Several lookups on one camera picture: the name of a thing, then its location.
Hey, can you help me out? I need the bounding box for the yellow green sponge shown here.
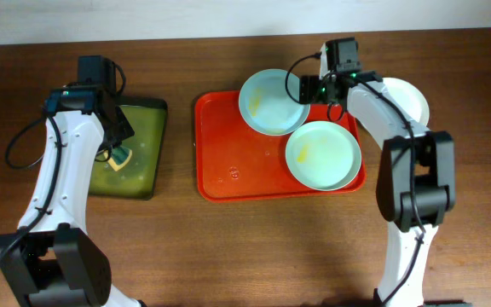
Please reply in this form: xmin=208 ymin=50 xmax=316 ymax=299
xmin=107 ymin=146 xmax=133 ymax=171

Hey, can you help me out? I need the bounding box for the black tray with soapy water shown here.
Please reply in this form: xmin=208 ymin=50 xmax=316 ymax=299
xmin=89 ymin=96 xmax=168 ymax=200

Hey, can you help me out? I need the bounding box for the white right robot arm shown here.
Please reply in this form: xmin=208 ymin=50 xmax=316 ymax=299
xmin=297 ymin=38 xmax=456 ymax=306

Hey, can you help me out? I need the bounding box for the white plate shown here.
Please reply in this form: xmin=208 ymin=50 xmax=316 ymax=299
xmin=383 ymin=78 xmax=430 ymax=126

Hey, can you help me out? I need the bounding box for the light blue plate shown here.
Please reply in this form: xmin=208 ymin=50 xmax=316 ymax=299
xmin=238 ymin=69 xmax=310 ymax=136

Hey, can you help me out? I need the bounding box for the pale green plate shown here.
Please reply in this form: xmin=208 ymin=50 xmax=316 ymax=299
xmin=285 ymin=121 xmax=362 ymax=191

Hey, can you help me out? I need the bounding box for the red plastic tray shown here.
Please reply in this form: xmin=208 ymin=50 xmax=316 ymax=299
xmin=194 ymin=91 xmax=366 ymax=202

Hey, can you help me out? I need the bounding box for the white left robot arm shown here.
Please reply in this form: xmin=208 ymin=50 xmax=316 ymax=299
xmin=0 ymin=55 xmax=144 ymax=306

